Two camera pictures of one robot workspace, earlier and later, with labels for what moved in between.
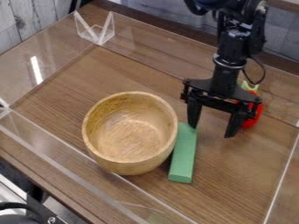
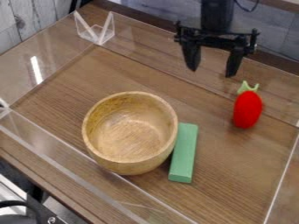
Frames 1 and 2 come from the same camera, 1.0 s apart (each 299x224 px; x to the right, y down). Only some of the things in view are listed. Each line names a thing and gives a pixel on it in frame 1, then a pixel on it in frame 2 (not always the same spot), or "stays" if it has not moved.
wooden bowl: [128, 129] stays
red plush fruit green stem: [249, 122] stays
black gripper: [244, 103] to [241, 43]
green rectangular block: [181, 163] stays
